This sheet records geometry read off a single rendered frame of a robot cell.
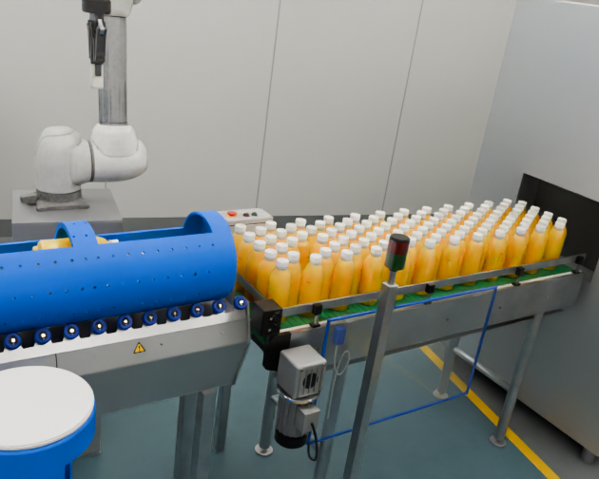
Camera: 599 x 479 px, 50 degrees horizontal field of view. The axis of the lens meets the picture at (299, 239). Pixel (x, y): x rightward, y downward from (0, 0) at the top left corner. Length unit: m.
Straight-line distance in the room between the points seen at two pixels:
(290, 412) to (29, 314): 0.85
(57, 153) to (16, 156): 2.33
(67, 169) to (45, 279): 0.72
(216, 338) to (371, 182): 3.59
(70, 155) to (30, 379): 1.03
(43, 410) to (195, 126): 3.52
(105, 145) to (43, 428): 1.24
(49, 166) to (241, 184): 2.78
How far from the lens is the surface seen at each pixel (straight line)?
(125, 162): 2.45
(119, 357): 1.97
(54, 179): 2.43
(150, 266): 1.86
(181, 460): 2.58
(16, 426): 1.47
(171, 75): 4.69
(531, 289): 2.89
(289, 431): 2.16
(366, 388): 2.22
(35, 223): 2.35
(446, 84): 5.60
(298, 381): 2.02
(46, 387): 1.57
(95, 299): 1.84
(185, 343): 2.03
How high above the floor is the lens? 1.94
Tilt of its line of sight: 22 degrees down
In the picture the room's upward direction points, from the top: 8 degrees clockwise
